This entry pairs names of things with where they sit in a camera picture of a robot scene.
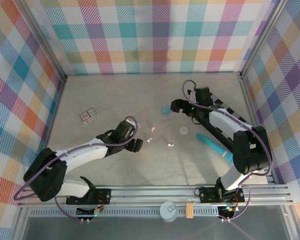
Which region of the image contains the black grey checkerboard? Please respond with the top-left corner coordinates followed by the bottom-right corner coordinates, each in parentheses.
top-left (190, 94), bottom-right (251, 155)

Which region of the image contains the small playing card box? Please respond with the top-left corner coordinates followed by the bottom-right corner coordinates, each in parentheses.
top-left (79, 107), bottom-right (99, 125)

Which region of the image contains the teal cylindrical bottle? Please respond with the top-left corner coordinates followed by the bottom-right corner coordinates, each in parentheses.
top-left (195, 133), bottom-right (235, 165)

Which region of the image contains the silver tin can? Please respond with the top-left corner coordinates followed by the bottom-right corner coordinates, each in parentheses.
top-left (159, 201), bottom-right (179, 223)

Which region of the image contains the small wooden block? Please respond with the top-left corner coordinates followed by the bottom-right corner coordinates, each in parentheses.
top-left (185, 203), bottom-right (194, 220)

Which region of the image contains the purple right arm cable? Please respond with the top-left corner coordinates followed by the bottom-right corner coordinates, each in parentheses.
top-left (181, 79), bottom-right (274, 222)

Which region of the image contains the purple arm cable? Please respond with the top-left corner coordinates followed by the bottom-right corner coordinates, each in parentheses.
top-left (13, 115), bottom-right (141, 223)
top-left (181, 79), bottom-right (274, 222)

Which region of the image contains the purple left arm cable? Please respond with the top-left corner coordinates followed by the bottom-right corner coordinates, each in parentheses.
top-left (13, 115), bottom-right (141, 223)

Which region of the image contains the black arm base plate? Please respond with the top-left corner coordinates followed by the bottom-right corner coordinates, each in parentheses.
top-left (199, 186), bottom-right (245, 204)
top-left (65, 188), bottom-right (112, 205)

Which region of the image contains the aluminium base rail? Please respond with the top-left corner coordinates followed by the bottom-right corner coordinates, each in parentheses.
top-left (16, 184), bottom-right (294, 208)

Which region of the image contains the slotted grey cable duct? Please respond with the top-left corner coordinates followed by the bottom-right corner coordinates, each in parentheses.
top-left (29, 208), bottom-right (222, 219)

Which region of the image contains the small circuit board with wires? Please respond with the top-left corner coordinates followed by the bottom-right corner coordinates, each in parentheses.
top-left (217, 205), bottom-right (237, 219)
top-left (76, 206), bottom-right (103, 218)

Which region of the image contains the aluminium side rail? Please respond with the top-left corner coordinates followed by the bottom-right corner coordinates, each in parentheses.
top-left (41, 74), bottom-right (68, 156)

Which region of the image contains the aluminium frame post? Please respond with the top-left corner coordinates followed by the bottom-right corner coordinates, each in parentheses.
top-left (239, 0), bottom-right (288, 79)
top-left (14, 0), bottom-right (68, 82)

